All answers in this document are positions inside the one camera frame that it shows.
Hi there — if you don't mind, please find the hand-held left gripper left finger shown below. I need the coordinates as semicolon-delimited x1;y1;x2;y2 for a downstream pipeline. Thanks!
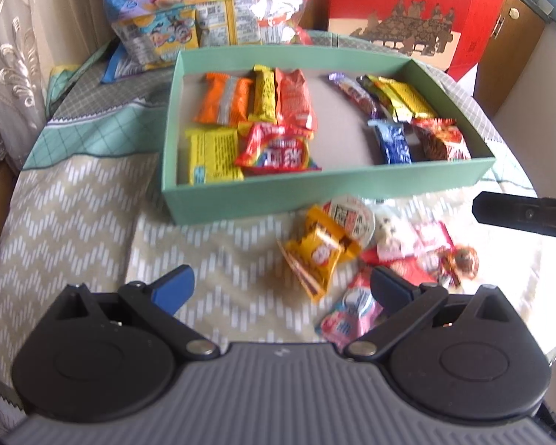
51;264;221;363

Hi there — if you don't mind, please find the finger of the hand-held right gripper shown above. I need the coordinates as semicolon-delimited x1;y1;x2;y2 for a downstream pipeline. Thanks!
473;191;556;243

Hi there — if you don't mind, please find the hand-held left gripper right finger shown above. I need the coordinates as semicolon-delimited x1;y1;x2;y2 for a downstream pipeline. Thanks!
344;265;515;362

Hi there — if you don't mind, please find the pink snack packet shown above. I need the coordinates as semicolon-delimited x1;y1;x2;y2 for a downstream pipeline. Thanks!
317;266;385;350

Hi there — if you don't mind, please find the white nougat candy packet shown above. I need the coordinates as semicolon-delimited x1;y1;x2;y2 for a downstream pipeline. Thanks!
373;206;418;260

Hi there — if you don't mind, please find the red foil candy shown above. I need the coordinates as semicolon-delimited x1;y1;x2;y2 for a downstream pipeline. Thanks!
438;245;480;288

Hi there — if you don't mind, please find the clear jelly cup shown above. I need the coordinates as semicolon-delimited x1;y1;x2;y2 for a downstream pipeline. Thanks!
324;196;376;246

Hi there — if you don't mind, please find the orange yellow snack packet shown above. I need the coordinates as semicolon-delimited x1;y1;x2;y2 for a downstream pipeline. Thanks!
277;205;360;303

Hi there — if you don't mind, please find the blue snack packet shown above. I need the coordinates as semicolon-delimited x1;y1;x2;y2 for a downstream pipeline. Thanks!
367;119;414;165

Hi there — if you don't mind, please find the yellow gold snack packet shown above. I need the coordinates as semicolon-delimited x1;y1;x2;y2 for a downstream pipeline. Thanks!
375;76;440;121

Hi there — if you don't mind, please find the mint green cardboard box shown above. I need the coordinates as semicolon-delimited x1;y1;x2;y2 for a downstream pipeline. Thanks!
161;46;496;225

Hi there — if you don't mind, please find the red rainbow candy packet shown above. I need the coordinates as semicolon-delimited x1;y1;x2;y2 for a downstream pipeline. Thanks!
234;122;322;172

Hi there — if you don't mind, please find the dark gold snack packet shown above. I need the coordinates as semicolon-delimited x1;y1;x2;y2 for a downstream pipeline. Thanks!
357;74;415;123

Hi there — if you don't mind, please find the purple candy wrapper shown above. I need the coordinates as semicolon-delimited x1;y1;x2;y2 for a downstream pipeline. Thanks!
329;72;383;119

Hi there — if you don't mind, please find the yellow cheese bar packet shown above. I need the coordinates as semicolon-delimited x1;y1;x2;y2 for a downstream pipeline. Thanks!
248;65;279;126

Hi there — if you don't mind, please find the wooden cabinet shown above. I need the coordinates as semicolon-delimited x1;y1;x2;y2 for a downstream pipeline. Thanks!
473;0;550;119

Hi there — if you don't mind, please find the small blue white packet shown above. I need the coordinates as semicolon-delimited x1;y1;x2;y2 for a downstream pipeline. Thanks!
101;44;142;85

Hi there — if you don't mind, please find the beige lace curtain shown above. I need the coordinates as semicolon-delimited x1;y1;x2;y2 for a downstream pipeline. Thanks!
0;0;116;172

